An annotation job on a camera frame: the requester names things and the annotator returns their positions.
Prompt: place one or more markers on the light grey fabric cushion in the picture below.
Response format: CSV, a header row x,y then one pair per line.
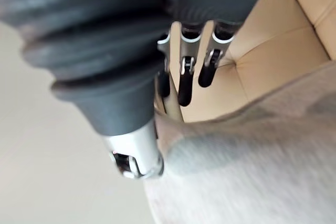
x,y
249,166

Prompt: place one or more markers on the beige leather sofa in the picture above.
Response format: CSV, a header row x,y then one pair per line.
x,y
267,51

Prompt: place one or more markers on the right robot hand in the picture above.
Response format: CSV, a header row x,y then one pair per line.
x,y
99,40

